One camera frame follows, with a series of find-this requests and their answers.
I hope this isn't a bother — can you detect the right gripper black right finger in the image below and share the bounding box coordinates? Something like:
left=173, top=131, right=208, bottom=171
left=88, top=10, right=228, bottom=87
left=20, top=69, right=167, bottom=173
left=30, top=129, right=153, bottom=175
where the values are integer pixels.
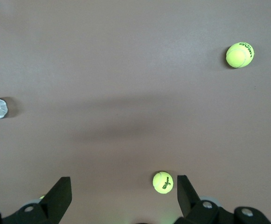
left=172, top=175, right=223, bottom=224

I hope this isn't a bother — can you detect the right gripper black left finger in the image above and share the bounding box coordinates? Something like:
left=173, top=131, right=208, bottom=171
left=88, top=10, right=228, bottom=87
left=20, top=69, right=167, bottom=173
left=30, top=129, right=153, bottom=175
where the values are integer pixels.
left=16, top=176, right=72, bottom=224

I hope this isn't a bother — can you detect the Wilson print yellow tennis ball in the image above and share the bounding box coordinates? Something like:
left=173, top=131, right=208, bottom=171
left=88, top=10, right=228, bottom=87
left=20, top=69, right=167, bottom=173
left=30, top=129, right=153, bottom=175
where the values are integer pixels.
left=152, top=171, right=174, bottom=194

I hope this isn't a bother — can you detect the Head print yellow tennis ball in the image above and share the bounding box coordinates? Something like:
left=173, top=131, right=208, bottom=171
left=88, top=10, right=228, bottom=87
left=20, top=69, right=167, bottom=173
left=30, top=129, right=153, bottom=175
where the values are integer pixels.
left=226, top=42, right=255, bottom=69

